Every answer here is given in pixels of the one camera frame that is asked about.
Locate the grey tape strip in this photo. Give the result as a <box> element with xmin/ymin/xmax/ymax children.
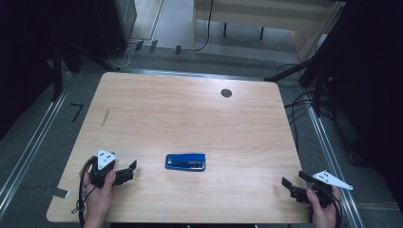
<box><xmin>44</xmin><ymin>185</ymin><xmax>70</xmax><ymax>200</ymax></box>

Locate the dark cabinet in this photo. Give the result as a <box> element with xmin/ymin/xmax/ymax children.
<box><xmin>93</xmin><ymin>0</ymin><xmax>138</xmax><ymax>60</ymax></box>

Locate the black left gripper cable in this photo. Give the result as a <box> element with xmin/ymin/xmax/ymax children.
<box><xmin>71</xmin><ymin>156</ymin><xmax>98</xmax><ymax>228</ymax></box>

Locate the blue stapler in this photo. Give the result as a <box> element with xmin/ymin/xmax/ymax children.
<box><xmin>164</xmin><ymin>153</ymin><xmax>207</xmax><ymax>173</ymax></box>

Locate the white floor cable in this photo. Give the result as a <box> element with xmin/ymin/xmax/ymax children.
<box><xmin>108</xmin><ymin>41</ymin><xmax>141</xmax><ymax>69</ymax></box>

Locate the bundle of black floor cables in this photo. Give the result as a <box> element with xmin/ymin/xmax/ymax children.
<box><xmin>276</xmin><ymin>62</ymin><xmax>336</xmax><ymax>155</ymax></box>

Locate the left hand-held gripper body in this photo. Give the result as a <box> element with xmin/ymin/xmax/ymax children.
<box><xmin>89</xmin><ymin>149</ymin><xmax>124</xmax><ymax>189</ymax></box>

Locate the metal floor rail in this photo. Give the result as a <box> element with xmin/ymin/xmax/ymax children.
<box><xmin>0</xmin><ymin>71</ymin><xmax>73</xmax><ymax>218</ymax></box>
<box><xmin>304</xmin><ymin>104</ymin><xmax>366</xmax><ymax>228</ymax></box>

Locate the person's left hand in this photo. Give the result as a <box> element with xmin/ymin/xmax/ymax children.
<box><xmin>83</xmin><ymin>170</ymin><xmax>117</xmax><ymax>222</ymax></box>

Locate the light wooden desk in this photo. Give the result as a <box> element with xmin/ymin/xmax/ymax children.
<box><xmin>190</xmin><ymin>0</ymin><xmax>347</xmax><ymax>63</ymax></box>

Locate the black metal stand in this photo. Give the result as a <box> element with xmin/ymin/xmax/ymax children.
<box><xmin>263</xmin><ymin>47</ymin><xmax>332</xmax><ymax>118</ymax></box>
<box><xmin>51</xmin><ymin>39</ymin><xmax>122</xmax><ymax>103</ymax></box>

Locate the person's right hand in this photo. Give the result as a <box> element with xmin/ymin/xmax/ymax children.
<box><xmin>305</xmin><ymin>185</ymin><xmax>342</xmax><ymax>228</ymax></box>

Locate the black hanging cable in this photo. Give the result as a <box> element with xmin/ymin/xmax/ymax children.
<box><xmin>181</xmin><ymin>0</ymin><xmax>216</xmax><ymax>53</ymax></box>

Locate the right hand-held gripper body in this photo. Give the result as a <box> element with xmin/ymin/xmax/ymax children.
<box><xmin>291</xmin><ymin>170</ymin><xmax>355</xmax><ymax>209</ymax></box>

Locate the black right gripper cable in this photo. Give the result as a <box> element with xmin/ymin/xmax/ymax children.
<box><xmin>328</xmin><ymin>189</ymin><xmax>344</xmax><ymax>228</ymax></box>

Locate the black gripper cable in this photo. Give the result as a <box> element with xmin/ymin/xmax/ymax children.
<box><xmin>71</xmin><ymin>156</ymin><xmax>98</xmax><ymax>228</ymax></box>
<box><xmin>328</xmin><ymin>189</ymin><xmax>344</xmax><ymax>228</ymax></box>

